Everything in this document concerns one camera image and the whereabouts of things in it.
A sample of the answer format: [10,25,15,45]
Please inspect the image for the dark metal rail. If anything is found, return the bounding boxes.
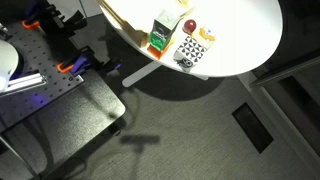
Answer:
[249,49,320,89]

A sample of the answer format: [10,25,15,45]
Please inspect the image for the black white patterned box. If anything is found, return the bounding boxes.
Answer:
[172,35,208,73]

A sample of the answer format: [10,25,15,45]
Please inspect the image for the yellow and white toy card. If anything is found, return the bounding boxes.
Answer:
[198,27,217,51]

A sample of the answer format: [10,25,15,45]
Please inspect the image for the black floor vent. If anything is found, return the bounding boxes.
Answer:
[231,101,275,155]

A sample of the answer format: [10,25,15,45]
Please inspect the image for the blue clamp with orange handle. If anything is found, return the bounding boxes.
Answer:
[56,47,101,77]

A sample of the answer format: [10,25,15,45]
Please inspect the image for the wooden tray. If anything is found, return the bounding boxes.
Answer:
[96,0,195,48]

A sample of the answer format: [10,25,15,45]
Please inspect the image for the small blue black clamp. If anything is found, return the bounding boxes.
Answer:
[99,57,123,76]

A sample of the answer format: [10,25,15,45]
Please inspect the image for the black perforated breadboard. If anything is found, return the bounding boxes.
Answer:
[0,20,85,133]

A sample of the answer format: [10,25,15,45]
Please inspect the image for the black clamp with orange handle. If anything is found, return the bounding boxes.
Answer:
[21,0,65,31]

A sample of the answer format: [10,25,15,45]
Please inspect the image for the orange block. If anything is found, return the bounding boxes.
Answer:
[146,39,175,61]

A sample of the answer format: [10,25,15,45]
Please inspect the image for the red ball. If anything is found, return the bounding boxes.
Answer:
[181,19,199,35]

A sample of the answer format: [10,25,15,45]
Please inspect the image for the gray block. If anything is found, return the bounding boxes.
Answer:
[153,9,181,35]

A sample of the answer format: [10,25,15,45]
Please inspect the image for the black cart top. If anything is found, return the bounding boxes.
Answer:
[0,68,127,175]

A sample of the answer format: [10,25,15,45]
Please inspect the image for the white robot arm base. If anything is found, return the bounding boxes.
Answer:
[0,39,20,93]

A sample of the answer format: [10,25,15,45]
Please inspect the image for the white table foot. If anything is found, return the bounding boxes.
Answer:
[121,60,210,89]

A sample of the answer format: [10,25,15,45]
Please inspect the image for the aluminum extrusion bar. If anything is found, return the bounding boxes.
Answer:
[0,72,49,98]

